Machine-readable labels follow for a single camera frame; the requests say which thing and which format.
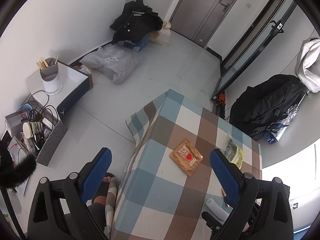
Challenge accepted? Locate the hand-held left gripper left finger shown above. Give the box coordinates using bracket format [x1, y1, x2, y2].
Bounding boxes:
[27, 147, 112, 240]

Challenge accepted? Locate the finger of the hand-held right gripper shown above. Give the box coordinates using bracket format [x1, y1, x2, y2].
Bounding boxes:
[201, 211, 226, 234]

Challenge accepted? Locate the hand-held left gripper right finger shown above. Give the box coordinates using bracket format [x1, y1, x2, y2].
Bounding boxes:
[209, 149, 294, 240]

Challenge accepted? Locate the white foam strip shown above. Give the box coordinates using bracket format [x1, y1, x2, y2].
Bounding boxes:
[205, 198, 230, 221]

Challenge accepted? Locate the yellow plastic packet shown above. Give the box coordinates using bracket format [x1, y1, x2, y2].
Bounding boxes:
[223, 132, 245, 168]

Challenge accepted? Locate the brown packet with red heart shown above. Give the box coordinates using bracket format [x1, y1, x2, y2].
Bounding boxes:
[169, 138, 204, 177]

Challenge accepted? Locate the person's left foot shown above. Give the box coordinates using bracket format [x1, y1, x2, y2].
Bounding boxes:
[100, 176, 114, 188]

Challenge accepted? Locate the black slipper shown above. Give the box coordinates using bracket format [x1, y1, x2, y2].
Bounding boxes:
[91, 172, 118, 204]

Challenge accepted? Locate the person's left leg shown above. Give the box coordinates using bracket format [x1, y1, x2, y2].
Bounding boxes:
[87, 202, 108, 240]

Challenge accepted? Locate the grey speckled organizer box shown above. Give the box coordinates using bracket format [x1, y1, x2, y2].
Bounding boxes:
[5, 111, 68, 167]

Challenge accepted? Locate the checkered tablecloth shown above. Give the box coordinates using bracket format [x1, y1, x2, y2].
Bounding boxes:
[105, 89, 263, 240]

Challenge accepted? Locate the black furry object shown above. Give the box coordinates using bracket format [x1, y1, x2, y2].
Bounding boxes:
[0, 140, 37, 188]

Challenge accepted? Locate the silver folded umbrella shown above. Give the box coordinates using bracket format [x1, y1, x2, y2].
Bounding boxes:
[262, 90, 309, 144]

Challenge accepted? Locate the orange black object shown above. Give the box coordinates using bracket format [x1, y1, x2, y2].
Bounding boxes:
[215, 93, 227, 115]

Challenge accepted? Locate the paper cup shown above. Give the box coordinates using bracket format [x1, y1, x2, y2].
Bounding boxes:
[22, 122, 40, 138]

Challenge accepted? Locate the black backpack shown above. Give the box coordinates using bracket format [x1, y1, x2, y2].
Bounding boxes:
[229, 74, 307, 140]

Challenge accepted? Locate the white box with navy side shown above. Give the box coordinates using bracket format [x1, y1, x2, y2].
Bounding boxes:
[26, 61, 93, 122]

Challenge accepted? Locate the grey white utensil holder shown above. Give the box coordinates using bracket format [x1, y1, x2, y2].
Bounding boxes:
[39, 57, 63, 95]

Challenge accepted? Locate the clear plastic bag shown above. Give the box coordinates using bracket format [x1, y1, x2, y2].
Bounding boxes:
[81, 45, 143, 84]

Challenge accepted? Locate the bundle of wooden chopsticks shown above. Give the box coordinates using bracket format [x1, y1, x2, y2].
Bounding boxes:
[36, 55, 59, 70]

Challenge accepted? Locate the glass sliding door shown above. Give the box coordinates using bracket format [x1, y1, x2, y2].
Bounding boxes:
[211, 0, 298, 100]

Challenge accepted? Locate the blue storage box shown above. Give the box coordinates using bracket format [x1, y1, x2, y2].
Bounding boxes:
[122, 32, 152, 53]

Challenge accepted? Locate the white hanging garment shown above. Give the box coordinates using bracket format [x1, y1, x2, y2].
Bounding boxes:
[295, 37, 320, 93]

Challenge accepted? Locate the beige tote bag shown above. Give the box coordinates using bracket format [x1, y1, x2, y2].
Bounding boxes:
[149, 20, 172, 47]

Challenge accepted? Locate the black jacket pile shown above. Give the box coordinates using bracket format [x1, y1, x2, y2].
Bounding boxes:
[110, 0, 164, 45]

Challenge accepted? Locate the brown door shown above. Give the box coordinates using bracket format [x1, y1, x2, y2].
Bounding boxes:
[170, 0, 253, 48]

